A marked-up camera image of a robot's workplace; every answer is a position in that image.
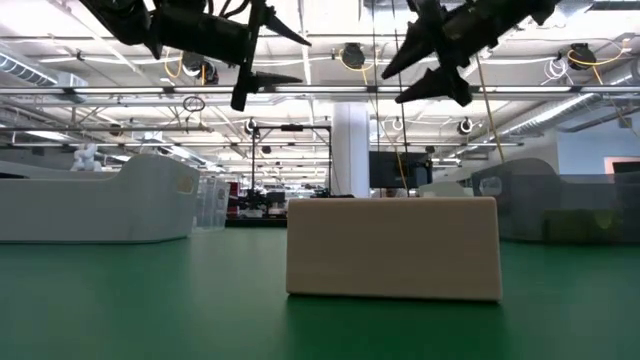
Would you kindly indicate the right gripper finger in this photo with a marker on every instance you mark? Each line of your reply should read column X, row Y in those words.
column 417, row 50
column 432, row 85

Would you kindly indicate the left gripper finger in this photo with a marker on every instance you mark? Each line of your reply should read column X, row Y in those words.
column 280, row 24
column 272, row 81

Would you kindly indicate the tan rectangular block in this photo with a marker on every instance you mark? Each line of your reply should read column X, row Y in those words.
column 395, row 250

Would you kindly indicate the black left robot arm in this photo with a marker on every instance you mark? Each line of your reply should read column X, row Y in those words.
column 120, row 20

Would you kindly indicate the black monitor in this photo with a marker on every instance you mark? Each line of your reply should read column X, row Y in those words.
column 390, row 170

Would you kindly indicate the white pillar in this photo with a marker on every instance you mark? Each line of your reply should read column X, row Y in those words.
column 350, row 150

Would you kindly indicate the white plastic bin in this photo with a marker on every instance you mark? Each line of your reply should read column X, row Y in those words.
column 445, row 190

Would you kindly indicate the red cabinet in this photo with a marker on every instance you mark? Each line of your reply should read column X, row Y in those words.
column 233, row 200

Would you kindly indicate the clear plastic bin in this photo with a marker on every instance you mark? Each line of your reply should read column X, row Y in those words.
column 212, row 205

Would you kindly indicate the dark smoky plastic bin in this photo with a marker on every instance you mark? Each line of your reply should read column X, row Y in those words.
column 525, row 200

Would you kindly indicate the white lumpy figure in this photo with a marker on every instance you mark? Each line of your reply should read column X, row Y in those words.
column 85, row 157

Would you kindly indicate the light grey plastic bin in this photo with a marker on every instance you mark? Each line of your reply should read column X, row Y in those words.
column 100, row 210

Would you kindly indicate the green table mat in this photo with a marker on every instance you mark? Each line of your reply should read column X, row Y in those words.
column 150, row 300

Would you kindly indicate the black table frame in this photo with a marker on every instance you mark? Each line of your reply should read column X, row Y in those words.
column 255, row 223

